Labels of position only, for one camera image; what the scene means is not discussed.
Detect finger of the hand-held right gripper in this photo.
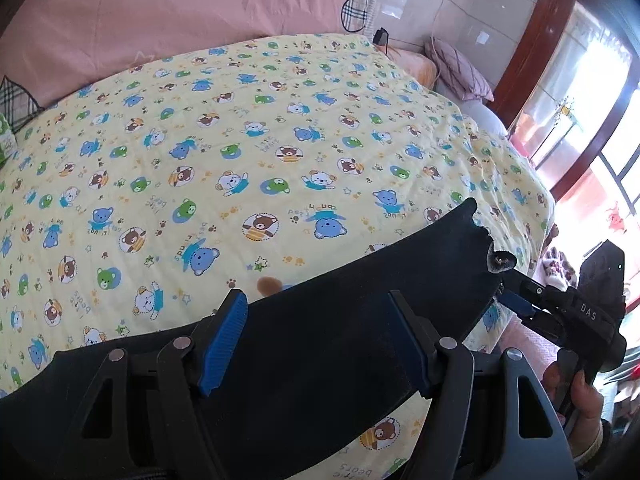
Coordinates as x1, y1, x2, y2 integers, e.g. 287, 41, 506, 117
498, 292, 541, 331
492, 252, 547, 300

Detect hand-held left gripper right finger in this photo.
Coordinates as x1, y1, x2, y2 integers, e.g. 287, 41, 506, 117
390, 290, 577, 480

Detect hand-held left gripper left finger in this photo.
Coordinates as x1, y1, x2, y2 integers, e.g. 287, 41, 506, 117
56, 288, 249, 480

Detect black pants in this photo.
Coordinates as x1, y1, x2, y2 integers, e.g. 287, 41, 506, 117
0, 198, 518, 467

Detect person's right forearm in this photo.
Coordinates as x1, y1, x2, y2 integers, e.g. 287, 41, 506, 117
570, 417, 618, 480

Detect person's right hand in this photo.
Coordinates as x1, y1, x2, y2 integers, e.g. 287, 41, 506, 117
542, 360, 607, 433

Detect pink fluffy slipper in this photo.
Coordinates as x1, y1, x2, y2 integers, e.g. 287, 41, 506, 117
542, 247, 581, 292

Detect red window decoration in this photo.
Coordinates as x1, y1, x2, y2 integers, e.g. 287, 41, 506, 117
604, 202, 629, 235

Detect white pillow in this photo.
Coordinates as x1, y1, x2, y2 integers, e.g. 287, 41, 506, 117
457, 99, 509, 137

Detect yellow bear printed blanket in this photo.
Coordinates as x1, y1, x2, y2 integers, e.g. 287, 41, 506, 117
0, 32, 559, 480

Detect pink striped pillow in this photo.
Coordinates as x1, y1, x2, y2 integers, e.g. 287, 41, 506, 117
424, 37, 496, 103

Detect orange pillow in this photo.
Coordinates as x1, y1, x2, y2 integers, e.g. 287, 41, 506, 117
384, 45, 439, 89

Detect green printed cloth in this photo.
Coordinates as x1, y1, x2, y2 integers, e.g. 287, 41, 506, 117
0, 112, 19, 167

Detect wooden door frame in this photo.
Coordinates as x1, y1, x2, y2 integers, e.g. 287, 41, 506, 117
492, 0, 640, 201

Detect white charger cable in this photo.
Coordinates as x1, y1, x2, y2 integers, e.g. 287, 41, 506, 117
427, 0, 446, 86

